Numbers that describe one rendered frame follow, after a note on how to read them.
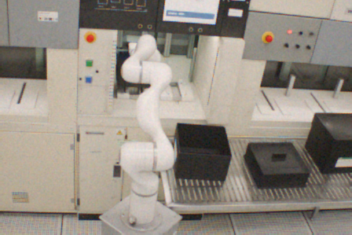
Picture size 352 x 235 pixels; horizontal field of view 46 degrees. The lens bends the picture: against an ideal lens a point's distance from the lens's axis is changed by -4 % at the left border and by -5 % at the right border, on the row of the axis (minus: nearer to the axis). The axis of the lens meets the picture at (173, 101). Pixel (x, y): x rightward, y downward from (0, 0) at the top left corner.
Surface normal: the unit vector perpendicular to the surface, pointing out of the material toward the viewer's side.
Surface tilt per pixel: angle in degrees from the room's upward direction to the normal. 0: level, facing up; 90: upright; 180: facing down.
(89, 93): 90
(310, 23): 90
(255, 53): 90
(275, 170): 0
